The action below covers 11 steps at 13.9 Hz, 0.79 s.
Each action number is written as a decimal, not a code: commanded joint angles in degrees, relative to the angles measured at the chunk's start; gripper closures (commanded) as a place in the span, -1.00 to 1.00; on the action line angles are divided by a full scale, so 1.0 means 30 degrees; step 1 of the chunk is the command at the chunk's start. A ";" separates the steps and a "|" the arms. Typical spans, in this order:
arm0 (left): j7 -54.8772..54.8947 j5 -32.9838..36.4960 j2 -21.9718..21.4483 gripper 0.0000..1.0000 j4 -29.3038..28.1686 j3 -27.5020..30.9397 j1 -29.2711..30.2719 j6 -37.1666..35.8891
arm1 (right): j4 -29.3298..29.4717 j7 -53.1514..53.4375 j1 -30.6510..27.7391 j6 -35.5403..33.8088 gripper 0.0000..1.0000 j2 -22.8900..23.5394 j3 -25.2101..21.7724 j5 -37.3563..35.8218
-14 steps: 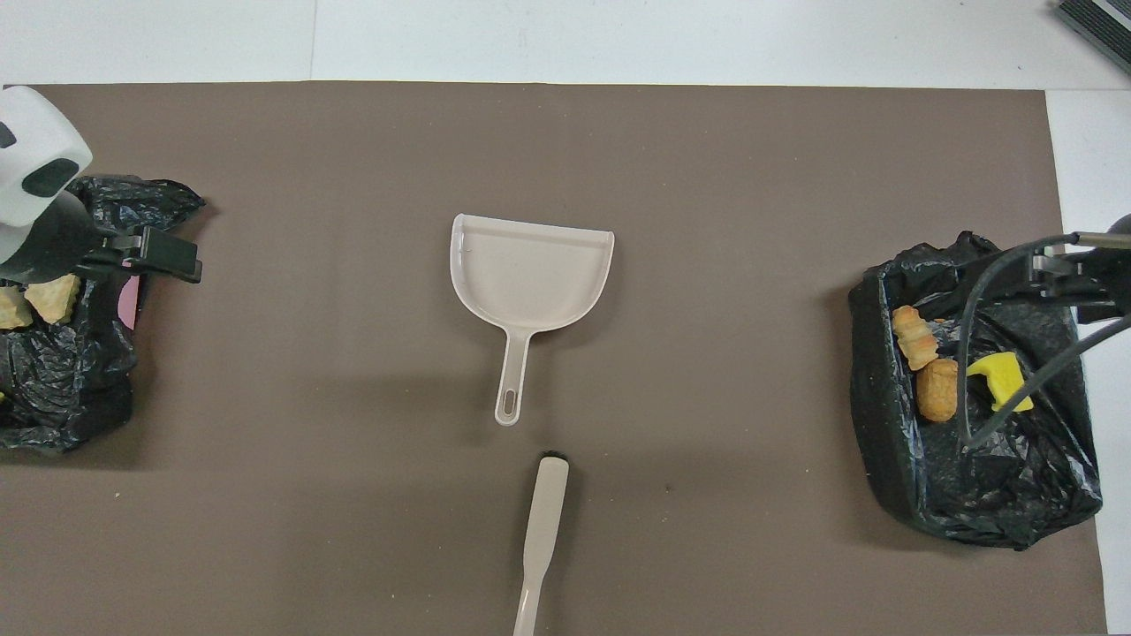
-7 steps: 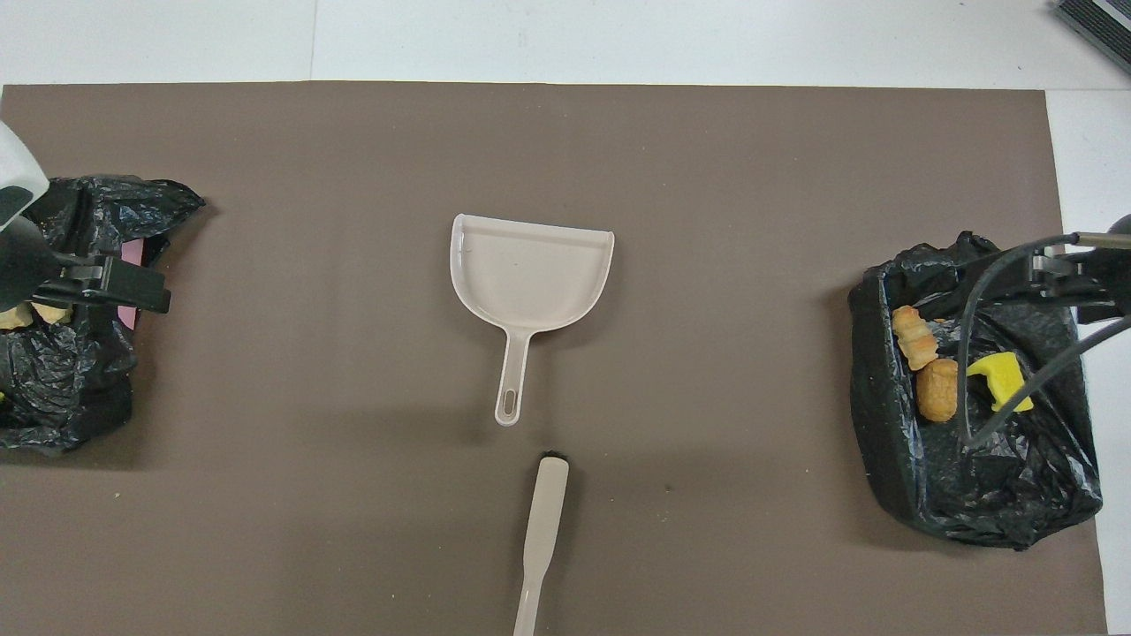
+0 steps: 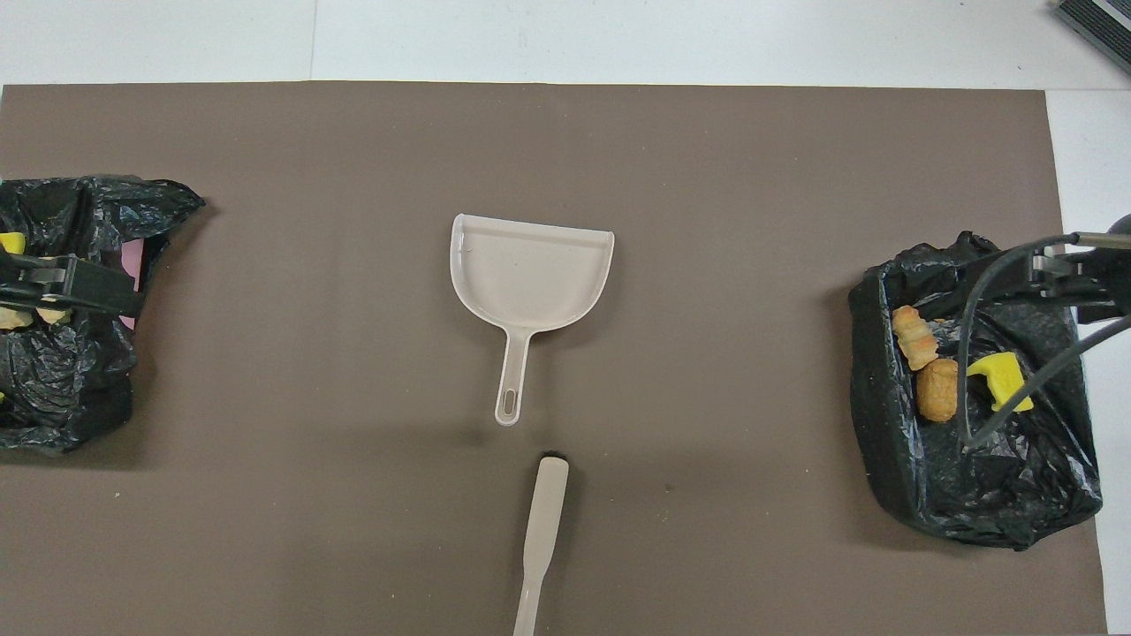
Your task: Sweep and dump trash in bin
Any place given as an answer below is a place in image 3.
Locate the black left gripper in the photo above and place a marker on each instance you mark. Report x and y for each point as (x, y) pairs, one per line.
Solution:
(26, 281)

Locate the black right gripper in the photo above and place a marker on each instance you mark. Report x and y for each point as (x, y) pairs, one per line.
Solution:
(1104, 283)

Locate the pale dumpling toy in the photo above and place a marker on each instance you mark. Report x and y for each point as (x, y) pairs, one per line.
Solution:
(53, 314)

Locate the striped croissant toy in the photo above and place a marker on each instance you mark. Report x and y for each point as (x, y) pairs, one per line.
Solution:
(12, 318)

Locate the small yellow sponge piece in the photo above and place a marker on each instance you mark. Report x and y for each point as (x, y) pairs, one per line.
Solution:
(11, 242)

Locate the notched yellow sponge piece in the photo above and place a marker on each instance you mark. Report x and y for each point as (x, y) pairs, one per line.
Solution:
(1003, 380)

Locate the ridged pastry piece toy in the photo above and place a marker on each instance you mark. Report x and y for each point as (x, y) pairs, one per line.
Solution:
(915, 337)

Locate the brown bread roll toy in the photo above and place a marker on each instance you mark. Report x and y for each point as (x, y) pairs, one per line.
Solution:
(938, 390)

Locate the beige plastic dustpan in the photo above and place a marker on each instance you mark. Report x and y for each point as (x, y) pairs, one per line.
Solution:
(530, 274)

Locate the beige hand brush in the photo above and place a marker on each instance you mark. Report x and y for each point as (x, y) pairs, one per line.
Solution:
(543, 512)

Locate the black bag over pink bin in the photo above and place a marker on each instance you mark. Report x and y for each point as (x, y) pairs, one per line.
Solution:
(62, 380)

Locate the black bag lined bin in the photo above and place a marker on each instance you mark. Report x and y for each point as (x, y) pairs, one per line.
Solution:
(998, 477)

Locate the grey ribbed device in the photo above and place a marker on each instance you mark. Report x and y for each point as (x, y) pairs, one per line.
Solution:
(1100, 26)

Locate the brown table mat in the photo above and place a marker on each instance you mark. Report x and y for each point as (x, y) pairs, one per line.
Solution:
(707, 159)

